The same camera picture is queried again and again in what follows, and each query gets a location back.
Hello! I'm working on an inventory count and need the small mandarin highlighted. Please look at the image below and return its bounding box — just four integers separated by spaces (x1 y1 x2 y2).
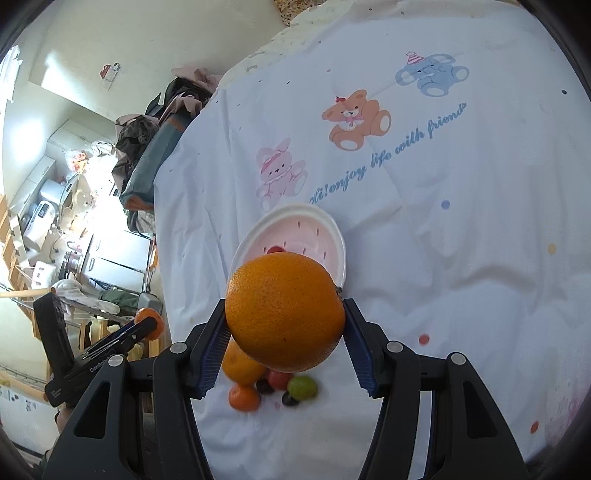
228 384 260 412
134 307 165 341

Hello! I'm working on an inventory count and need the large orange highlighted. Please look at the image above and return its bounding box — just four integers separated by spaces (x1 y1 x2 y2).
221 338 267 386
225 252 346 373

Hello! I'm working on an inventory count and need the white cabinet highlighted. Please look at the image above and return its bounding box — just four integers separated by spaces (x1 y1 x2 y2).
82 231 150 293

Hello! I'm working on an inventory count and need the wooden rack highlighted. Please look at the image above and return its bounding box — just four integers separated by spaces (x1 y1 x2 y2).
0 193 164 407

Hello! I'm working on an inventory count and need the small mandarin by pile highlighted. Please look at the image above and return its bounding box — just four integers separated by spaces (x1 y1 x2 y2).
228 384 260 412

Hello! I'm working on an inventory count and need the teal orange bag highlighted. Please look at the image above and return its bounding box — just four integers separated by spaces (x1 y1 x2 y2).
119 113 192 211

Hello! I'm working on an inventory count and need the red cherry tomato on plate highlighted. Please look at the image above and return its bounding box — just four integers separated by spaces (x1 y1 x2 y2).
266 246 286 255

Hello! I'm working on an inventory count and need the green grape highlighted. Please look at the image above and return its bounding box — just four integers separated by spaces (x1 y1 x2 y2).
287 375 318 402

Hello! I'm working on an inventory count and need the pink strawberry pattern plate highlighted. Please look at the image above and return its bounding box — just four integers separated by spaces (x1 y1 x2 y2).
229 203 346 290

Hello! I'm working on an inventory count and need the pile of clothes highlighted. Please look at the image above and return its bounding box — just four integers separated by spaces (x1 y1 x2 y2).
111 65 222 190

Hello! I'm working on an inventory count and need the white cartoon print bedsheet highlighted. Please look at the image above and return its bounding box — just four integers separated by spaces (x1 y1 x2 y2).
154 5 590 460

